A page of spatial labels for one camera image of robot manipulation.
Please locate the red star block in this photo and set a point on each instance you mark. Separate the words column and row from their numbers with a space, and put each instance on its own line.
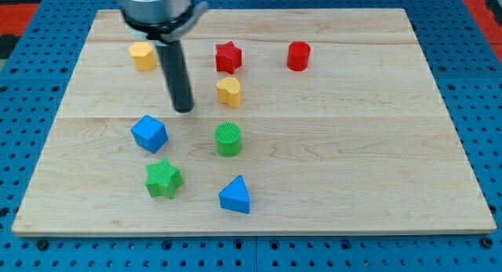
column 228, row 57

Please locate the blue cube block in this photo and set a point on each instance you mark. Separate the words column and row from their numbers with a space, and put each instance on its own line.
column 150, row 133

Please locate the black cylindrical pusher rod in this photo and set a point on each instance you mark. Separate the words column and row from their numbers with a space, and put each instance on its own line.
column 174, row 68

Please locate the blue triangle block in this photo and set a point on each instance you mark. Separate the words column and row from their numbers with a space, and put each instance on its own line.
column 235, row 196

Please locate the light wooden board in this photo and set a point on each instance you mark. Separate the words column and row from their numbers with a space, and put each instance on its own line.
column 359, row 143

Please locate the yellow heart block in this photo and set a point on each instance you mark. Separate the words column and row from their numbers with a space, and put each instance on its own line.
column 228, row 91

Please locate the yellow hexagon block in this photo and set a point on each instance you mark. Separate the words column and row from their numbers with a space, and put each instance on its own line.
column 143, row 56

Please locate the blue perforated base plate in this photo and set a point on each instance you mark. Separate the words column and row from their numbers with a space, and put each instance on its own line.
column 35, row 78

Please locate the red cylinder block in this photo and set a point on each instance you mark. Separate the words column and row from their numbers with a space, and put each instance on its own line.
column 298, row 56

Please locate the green star block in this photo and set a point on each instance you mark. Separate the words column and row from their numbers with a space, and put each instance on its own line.
column 163, row 179

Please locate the green cylinder block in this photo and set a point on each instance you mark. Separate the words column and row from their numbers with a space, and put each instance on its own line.
column 228, row 139

